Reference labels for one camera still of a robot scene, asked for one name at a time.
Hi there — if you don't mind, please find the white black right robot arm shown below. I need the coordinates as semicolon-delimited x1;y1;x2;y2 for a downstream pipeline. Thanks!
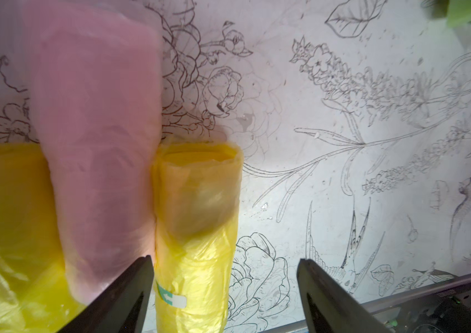
376;283;471;332

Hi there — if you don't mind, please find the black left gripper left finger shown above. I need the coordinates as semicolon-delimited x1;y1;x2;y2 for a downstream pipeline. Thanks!
58;256;154;333

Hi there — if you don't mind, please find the yellow roll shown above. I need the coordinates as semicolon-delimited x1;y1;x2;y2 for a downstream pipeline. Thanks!
0;144;84;332
152;142;244;332

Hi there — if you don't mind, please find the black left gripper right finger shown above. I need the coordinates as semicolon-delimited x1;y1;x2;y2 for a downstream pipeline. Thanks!
296;259;389;333

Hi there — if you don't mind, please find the pink roll left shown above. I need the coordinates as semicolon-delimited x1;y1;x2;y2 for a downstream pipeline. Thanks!
21;1;163;304

